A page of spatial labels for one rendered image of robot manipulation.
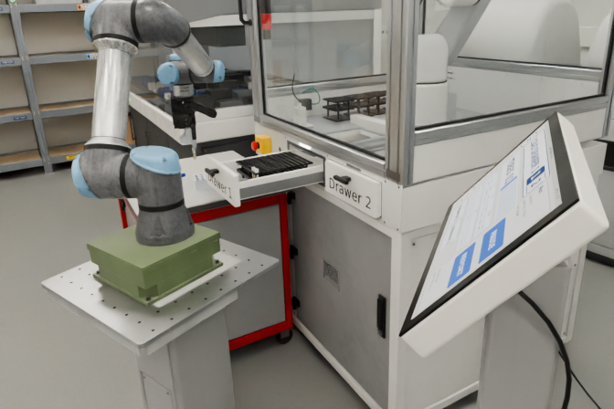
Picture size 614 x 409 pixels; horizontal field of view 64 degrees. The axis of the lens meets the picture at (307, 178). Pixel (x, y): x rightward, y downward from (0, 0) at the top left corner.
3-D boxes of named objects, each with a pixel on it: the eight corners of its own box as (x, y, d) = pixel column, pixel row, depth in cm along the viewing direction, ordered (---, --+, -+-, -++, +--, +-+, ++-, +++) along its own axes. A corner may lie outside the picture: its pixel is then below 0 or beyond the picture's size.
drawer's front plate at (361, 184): (375, 218, 146) (376, 183, 142) (325, 190, 170) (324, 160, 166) (381, 217, 146) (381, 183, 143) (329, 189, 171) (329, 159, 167)
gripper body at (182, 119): (173, 126, 191) (169, 95, 187) (195, 124, 193) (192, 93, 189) (174, 131, 184) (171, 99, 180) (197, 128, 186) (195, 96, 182)
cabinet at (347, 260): (396, 453, 164) (402, 235, 138) (266, 305, 250) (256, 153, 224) (574, 354, 207) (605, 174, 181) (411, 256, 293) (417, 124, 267)
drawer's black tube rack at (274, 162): (256, 191, 166) (255, 173, 164) (237, 177, 181) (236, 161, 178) (313, 179, 176) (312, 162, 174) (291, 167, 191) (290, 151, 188)
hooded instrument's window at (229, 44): (180, 123, 239) (169, 26, 224) (118, 84, 387) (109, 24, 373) (371, 98, 291) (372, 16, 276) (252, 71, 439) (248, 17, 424)
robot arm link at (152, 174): (175, 207, 121) (168, 154, 117) (122, 207, 123) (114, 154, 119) (190, 191, 133) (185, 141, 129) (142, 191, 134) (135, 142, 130)
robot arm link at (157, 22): (177, -13, 127) (226, 59, 175) (136, -11, 128) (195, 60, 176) (175, 29, 125) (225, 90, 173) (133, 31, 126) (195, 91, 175)
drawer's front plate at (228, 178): (236, 207, 157) (233, 175, 154) (206, 183, 181) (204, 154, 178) (240, 206, 158) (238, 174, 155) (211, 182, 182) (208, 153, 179)
